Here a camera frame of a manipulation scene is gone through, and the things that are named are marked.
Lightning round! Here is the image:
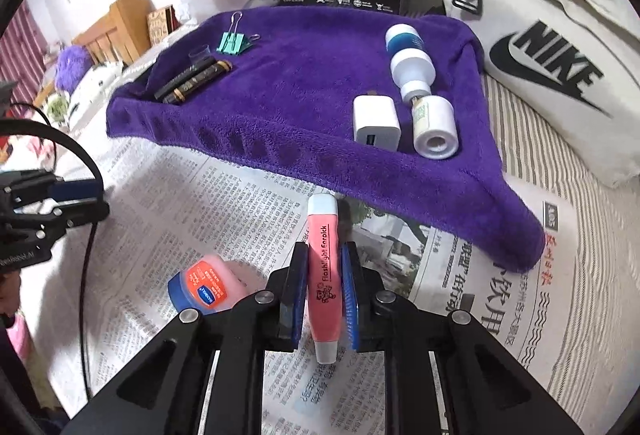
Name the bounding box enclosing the purple fluffy toy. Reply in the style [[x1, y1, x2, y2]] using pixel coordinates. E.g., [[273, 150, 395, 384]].
[[55, 46, 93, 90]]

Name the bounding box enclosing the wooden cabinet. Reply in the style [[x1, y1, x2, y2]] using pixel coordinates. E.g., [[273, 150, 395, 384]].
[[72, 0, 153, 66]]

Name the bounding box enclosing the thick black cable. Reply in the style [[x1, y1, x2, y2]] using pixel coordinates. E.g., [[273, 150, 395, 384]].
[[0, 120, 103, 183]]

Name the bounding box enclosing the blue and white jar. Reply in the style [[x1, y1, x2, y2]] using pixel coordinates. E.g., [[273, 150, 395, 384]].
[[385, 24, 432, 88]]

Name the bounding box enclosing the pink flashlight earpick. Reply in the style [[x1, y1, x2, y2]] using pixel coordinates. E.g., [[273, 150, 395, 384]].
[[306, 194, 346, 364]]

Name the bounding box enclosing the green binder clip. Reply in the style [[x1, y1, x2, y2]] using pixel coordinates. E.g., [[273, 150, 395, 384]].
[[217, 12, 261, 56]]

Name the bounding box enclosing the pink cloth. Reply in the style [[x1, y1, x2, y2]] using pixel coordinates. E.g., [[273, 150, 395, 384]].
[[10, 315, 32, 358]]

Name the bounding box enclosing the newspaper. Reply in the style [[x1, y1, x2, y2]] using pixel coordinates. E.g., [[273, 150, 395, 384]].
[[50, 135, 586, 435]]

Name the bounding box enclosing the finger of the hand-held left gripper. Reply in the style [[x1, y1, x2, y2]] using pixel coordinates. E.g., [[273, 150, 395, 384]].
[[0, 201, 110, 243], [0, 170, 103, 206]]

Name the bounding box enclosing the white canvas bag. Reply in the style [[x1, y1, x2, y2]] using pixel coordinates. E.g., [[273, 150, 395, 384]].
[[440, 0, 640, 188]]

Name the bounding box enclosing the brown printed box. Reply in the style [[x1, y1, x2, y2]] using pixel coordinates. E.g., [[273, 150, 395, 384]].
[[146, 6, 176, 46]]

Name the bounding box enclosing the white usb charger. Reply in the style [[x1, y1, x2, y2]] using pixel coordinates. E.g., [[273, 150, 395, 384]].
[[352, 95, 402, 150]]

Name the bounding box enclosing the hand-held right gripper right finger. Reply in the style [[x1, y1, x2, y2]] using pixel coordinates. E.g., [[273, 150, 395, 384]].
[[341, 241, 583, 435]]

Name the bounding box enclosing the purple towel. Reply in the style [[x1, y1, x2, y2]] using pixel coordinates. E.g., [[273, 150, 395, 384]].
[[106, 5, 546, 273]]

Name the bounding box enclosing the person's left hand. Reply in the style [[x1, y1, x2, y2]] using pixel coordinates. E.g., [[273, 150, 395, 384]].
[[0, 272, 21, 316]]

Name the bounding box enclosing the red striped curtain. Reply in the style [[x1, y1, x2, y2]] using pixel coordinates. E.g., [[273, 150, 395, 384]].
[[0, 10, 48, 116]]

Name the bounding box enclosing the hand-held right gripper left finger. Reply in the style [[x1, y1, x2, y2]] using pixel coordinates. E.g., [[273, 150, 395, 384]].
[[65, 242, 309, 435]]

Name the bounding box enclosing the white paper roll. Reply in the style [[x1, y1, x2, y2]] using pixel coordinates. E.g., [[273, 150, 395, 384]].
[[411, 96, 459, 160]]

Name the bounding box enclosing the white usb night light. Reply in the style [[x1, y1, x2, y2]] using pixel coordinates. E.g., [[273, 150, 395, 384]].
[[401, 82, 431, 108]]

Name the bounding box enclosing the black gold cosmetic tube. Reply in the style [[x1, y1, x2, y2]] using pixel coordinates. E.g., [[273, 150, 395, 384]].
[[154, 56, 234, 104]]

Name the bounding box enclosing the striped bed sheet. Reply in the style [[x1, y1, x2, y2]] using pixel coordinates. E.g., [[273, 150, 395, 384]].
[[480, 75, 640, 435]]

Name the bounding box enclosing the small pink jar blue lid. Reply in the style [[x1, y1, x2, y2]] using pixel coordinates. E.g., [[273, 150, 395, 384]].
[[167, 254, 251, 314]]

